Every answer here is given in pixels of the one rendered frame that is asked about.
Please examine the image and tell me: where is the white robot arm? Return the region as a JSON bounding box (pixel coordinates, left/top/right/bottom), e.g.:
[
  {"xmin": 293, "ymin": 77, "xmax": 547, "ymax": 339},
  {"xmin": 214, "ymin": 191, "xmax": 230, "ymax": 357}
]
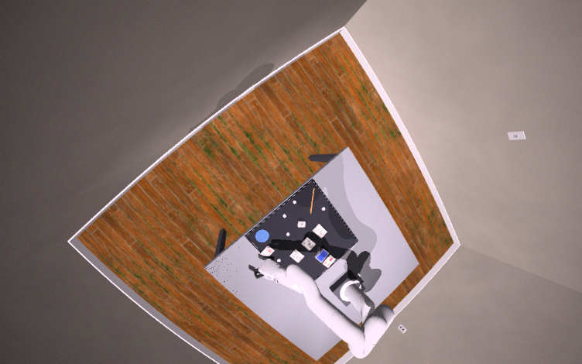
[{"xmin": 276, "ymin": 263, "xmax": 395, "ymax": 359}]

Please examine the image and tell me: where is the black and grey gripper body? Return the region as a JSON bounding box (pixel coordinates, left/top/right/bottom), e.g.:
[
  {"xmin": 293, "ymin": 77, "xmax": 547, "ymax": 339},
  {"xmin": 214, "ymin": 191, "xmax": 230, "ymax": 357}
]
[{"xmin": 258, "ymin": 259, "xmax": 282, "ymax": 280}]

